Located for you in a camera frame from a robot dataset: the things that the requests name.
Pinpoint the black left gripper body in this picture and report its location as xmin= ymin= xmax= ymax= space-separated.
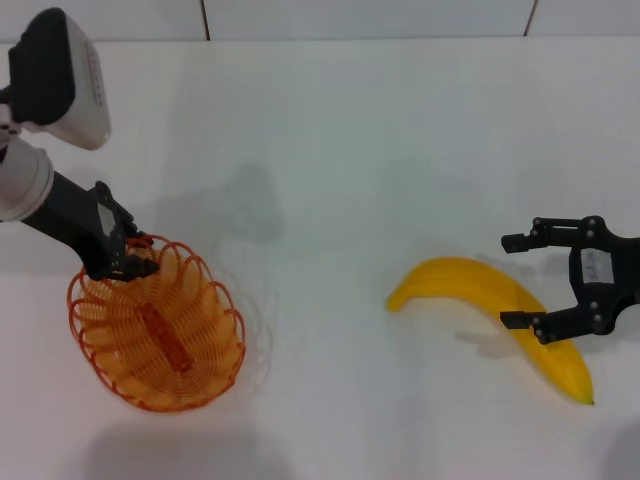
xmin=22 ymin=169 xmax=140 ymax=282

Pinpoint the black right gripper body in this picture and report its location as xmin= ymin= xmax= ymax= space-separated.
xmin=567 ymin=215 xmax=640 ymax=337

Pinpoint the white and black left wrist camera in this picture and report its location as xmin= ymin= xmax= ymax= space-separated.
xmin=0 ymin=7 xmax=113 ymax=151

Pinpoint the orange wire basket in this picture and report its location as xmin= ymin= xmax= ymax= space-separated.
xmin=68 ymin=234 xmax=247 ymax=414

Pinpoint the yellow banana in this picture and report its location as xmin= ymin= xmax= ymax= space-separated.
xmin=385 ymin=256 xmax=596 ymax=406

